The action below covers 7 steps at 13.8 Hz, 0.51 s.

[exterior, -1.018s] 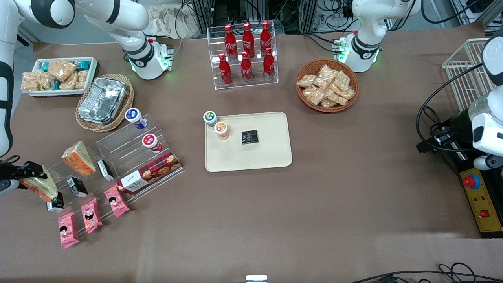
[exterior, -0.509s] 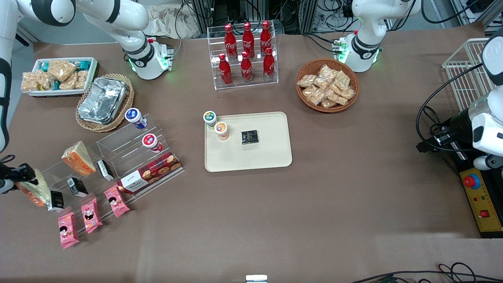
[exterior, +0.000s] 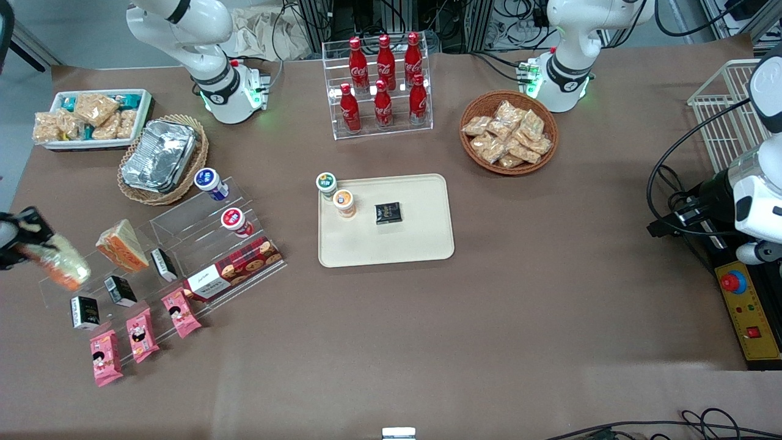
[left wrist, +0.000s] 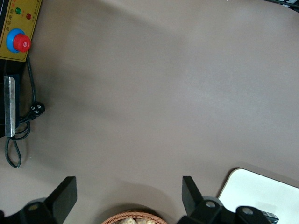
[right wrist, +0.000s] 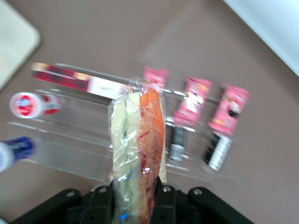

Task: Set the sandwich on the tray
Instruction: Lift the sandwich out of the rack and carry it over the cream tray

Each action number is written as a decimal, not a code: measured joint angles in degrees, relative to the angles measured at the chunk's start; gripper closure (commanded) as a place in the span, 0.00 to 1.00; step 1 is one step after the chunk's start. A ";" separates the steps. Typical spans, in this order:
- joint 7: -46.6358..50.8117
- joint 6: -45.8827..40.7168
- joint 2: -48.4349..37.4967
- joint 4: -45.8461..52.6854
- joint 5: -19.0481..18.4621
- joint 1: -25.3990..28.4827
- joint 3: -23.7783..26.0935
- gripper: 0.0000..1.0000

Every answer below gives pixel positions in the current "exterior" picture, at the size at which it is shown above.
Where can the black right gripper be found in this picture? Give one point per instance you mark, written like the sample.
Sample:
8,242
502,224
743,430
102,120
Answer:
25,227

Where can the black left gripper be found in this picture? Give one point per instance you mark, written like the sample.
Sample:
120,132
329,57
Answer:
712,194

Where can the triangle sandwich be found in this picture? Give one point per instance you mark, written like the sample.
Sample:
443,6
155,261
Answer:
68,266
122,247

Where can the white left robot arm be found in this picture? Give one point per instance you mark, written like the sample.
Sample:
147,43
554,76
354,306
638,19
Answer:
571,36

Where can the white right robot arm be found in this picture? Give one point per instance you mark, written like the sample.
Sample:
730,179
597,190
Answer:
183,30

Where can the white rectangular snack tray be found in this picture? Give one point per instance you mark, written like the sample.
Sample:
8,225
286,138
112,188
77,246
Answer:
143,113

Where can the cream plastic tray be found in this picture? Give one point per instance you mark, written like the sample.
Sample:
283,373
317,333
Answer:
403,244

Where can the clear acrylic stepped stand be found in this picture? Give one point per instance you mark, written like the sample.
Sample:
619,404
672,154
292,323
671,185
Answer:
98,284
183,223

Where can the clear-wrapped rice snack packet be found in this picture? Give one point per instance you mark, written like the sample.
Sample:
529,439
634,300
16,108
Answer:
96,108
524,153
532,124
476,126
489,150
126,124
46,128
500,129
509,112
107,128
537,145
511,161
70,125

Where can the black and yellow control box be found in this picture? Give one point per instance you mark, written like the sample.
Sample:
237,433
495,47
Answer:
748,318

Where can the small black and white box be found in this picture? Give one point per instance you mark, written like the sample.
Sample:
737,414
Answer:
164,264

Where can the pink snack packet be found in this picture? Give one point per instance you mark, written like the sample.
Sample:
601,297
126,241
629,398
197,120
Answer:
142,336
181,313
105,359

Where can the silver foil container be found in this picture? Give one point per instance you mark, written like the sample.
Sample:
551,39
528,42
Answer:
160,156

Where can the oval tan wicker basket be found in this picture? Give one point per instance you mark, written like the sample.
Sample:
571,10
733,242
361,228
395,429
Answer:
192,165

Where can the blue-lid cup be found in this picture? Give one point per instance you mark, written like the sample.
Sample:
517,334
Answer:
209,182

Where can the dark metal stand leg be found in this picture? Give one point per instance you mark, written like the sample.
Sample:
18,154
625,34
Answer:
27,46

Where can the red-lid cup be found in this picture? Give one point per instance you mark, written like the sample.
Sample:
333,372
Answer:
235,221

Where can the red tartan cookie box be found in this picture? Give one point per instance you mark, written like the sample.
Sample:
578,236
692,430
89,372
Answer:
238,269

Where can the round brown wicker basket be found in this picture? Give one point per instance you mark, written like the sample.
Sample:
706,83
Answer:
470,153

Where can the red cola bottle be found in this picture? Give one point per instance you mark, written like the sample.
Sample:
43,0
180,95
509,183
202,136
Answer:
418,104
349,113
358,64
385,61
413,58
383,109

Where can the black chocolate box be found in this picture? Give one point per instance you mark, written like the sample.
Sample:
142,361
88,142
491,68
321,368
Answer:
388,213

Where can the clear acrylic bottle rack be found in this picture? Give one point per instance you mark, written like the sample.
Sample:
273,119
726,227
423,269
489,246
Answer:
397,131

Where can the green-lid cup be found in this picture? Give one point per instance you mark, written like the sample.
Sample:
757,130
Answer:
327,183

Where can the orange-lid cup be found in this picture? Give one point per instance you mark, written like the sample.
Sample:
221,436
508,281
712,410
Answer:
344,203

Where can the small white device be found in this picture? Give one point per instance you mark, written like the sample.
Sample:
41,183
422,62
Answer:
398,434

